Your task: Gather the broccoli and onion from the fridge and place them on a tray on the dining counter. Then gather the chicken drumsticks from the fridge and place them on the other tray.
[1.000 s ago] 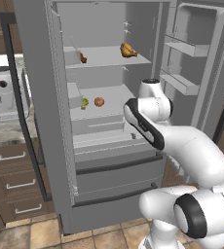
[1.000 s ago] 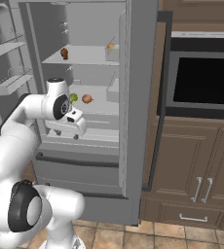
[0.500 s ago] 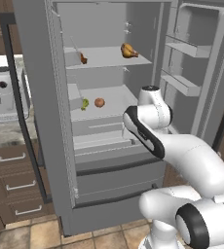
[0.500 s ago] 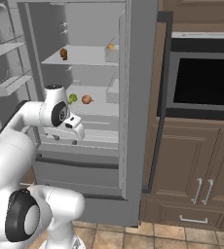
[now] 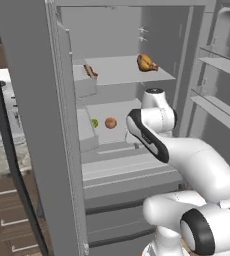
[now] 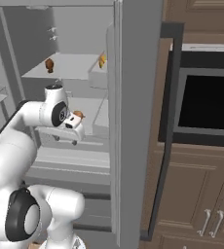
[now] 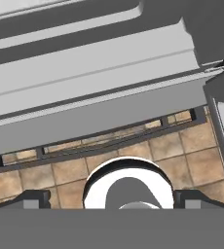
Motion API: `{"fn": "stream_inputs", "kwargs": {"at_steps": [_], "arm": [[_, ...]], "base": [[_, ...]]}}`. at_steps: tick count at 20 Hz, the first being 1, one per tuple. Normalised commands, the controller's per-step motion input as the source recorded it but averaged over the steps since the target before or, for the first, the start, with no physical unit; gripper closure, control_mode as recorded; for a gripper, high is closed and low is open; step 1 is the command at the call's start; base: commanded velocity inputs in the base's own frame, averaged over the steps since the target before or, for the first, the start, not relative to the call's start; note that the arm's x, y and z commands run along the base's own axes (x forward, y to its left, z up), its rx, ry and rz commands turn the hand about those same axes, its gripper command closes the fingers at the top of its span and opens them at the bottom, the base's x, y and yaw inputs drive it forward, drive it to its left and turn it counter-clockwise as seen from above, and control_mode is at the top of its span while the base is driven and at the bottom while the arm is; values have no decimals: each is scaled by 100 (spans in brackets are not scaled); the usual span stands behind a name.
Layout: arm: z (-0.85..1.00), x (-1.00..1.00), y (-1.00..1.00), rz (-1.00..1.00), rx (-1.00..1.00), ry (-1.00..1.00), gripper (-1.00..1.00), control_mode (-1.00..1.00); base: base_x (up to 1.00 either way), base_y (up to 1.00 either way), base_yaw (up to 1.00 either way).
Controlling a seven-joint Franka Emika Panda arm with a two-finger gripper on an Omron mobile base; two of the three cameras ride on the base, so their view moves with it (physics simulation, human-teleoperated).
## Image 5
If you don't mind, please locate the brown onion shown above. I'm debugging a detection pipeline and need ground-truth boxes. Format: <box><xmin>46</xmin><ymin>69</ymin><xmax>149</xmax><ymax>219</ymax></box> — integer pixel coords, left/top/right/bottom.
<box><xmin>104</xmin><ymin>116</ymin><xmax>118</xmax><ymax>130</ymax></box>

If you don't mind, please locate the silver drawer handle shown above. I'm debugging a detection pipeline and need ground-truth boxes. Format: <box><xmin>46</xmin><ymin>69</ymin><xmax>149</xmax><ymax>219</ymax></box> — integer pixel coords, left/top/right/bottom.
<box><xmin>0</xmin><ymin>217</ymin><xmax>29</xmax><ymax>227</ymax></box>
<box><xmin>0</xmin><ymin>188</ymin><xmax>18</xmax><ymax>197</ymax></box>
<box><xmin>11</xmin><ymin>243</ymin><xmax>39</xmax><ymax>253</ymax></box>

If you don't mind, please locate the brown drawer cabinet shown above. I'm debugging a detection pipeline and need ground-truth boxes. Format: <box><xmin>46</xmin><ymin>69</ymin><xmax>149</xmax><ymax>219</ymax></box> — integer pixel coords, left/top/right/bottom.
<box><xmin>0</xmin><ymin>173</ymin><xmax>50</xmax><ymax>256</ymax></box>

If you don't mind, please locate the grey hob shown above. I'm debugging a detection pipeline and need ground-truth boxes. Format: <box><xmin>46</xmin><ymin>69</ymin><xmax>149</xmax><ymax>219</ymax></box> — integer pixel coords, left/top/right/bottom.
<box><xmin>0</xmin><ymin>79</ymin><xmax>25</xmax><ymax>148</ymax></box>

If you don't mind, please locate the grey fridge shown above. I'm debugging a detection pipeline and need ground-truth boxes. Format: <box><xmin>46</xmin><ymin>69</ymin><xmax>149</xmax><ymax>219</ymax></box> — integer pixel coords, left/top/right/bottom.
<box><xmin>55</xmin><ymin>0</ymin><xmax>218</xmax><ymax>249</ymax></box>

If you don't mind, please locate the grey fridge door with shelves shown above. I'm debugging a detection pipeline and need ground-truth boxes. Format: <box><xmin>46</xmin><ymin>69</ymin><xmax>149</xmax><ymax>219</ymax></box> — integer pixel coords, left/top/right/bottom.
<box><xmin>177</xmin><ymin>0</ymin><xmax>230</xmax><ymax>174</ymax></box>

